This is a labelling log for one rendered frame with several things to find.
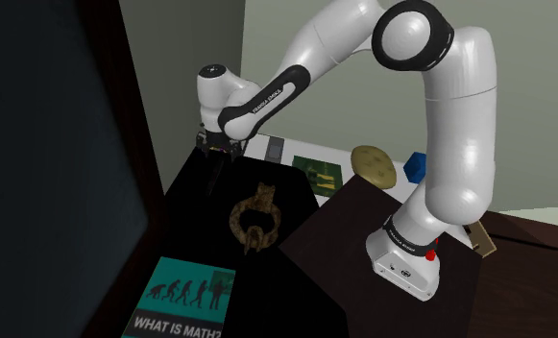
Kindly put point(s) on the tan round cookie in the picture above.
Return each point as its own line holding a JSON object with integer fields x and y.
{"x": 374, "y": 166}

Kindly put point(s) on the blue cube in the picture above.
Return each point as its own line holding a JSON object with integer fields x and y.
{"x": 414, "y": 168}

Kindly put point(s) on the green book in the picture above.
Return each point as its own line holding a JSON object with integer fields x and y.
{"x": 317, "y": 175}

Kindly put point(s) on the teal book with silhouettes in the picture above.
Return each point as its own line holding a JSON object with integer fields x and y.
{"x": 180, "y": 274}

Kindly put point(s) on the tan cardboard box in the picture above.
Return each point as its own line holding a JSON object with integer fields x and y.
{"x": 483, "y": 239}

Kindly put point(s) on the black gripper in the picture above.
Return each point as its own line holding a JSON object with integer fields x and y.
{"x": 216, "y": 143}

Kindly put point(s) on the large dark framed panel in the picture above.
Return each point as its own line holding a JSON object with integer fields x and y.
{"x": 49, "y": 164}

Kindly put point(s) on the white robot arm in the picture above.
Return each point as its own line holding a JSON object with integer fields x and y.
{"x": 461, "y": 140}

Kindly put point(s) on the dark brown robot stand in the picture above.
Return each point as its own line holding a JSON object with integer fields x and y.
{"x": 334, "y": 262}

